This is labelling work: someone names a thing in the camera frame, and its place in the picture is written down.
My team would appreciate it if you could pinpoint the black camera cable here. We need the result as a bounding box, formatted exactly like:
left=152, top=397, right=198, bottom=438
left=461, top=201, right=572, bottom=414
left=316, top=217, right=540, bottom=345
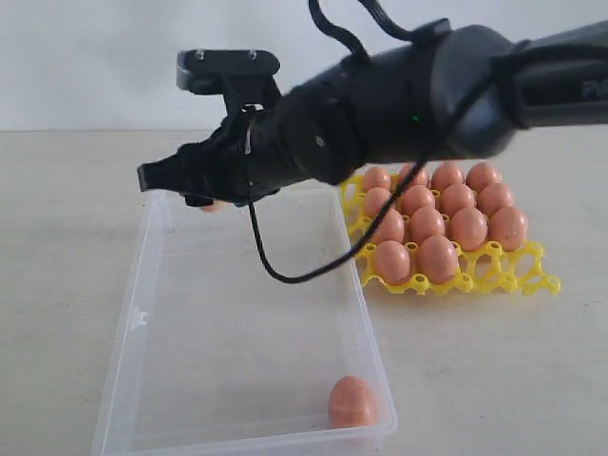
left=241, top=0, right=608, bottom=285

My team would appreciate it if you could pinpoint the brown egg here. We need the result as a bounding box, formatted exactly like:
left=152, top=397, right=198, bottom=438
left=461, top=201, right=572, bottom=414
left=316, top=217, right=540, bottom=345
left=408, top=206, right=446, bottom=244
left=328, top=375, right=378, bottom=428
left=363, top=187, right=391, bottom=218
left=418, top=235, right=459, bottom=284
left=450, top=207, right=488, bottom=252
left=430, top=161, right=465, bottom=192
left=488, top=206, right=528, bottom=252
left=199, top=200, right=227, bottom=213
left=372, top=240, right=411, bottom=285
left=362, top=166, right=391, bottom=192
left=465, top=161, right=503, bottom=194
left=477, top=182, right=514, bottom=219
left=370, top=209, right=405, bottom=244
left=440, top=183, right=476, bottom=218
left=396, top=162, right=429, bottom=188
left=399, top=184, right=435, bottom=217

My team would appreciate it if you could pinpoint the clear plastic box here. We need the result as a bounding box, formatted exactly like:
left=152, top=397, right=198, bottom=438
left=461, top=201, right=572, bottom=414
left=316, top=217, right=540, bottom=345
left=92, top=192, right=397, bottom=455

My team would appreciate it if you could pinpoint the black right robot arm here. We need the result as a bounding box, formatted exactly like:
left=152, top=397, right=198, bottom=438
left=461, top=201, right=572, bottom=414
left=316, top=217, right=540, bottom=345
left=138, top=21, right=607, bottom=206

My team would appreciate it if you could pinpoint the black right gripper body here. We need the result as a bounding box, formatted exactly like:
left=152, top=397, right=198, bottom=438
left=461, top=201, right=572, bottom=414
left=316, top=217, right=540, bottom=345
left=178, top=70, right=361, bottom=206

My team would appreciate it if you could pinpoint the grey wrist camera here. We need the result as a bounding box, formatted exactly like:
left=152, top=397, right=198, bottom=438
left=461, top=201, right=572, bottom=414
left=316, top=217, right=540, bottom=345
left=176, top=49, right=281, bottom=114

